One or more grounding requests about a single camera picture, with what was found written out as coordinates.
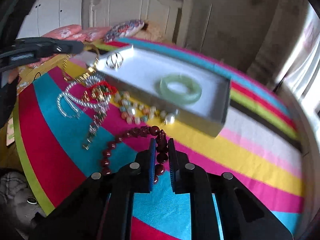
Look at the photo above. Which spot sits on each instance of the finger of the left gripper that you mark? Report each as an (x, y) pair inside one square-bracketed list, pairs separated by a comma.
[(30, 50)]

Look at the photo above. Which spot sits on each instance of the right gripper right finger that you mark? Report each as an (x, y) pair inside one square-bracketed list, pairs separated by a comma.
[(221, 207)]

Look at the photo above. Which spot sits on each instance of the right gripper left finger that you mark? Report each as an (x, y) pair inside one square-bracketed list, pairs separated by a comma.
[(101, 207)]

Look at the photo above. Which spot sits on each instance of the green jade bangle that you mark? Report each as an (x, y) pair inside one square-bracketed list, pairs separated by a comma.
[(180, 89)]

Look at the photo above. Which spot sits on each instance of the grey shallow jewelry tray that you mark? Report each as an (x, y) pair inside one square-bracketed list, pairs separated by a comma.
[(139, 70)]

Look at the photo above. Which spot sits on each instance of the person's hand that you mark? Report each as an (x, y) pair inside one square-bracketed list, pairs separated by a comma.
[(9, 81)]

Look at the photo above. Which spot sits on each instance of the yellow daisy bedsheet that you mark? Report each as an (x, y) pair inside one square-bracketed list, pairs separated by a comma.
[(73, 66)]

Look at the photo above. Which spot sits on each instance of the white wardrobe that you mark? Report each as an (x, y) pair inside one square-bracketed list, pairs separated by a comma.
[(47, 15)]

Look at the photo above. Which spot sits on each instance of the pink folded quilt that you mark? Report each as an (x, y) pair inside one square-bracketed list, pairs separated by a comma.
[(74, 32)]

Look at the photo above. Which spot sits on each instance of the striped colourful blanket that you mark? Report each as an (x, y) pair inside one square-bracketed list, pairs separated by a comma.
[(259, 142)]

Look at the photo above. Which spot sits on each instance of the round patterned cushion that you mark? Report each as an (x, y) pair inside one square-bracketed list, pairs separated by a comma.
[(124, 29)]

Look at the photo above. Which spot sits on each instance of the white wooden headboard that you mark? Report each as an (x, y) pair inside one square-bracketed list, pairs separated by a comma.
[(172, 16)]

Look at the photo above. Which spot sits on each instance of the beige fuzzy pillow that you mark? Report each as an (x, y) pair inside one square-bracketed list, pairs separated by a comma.
[(151, 32)]

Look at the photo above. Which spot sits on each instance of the striped beige curtain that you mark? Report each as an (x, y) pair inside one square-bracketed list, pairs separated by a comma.
[(291, 41)]

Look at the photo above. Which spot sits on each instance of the white floor lamp pole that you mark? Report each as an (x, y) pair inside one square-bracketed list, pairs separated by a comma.
[(206, 26)]

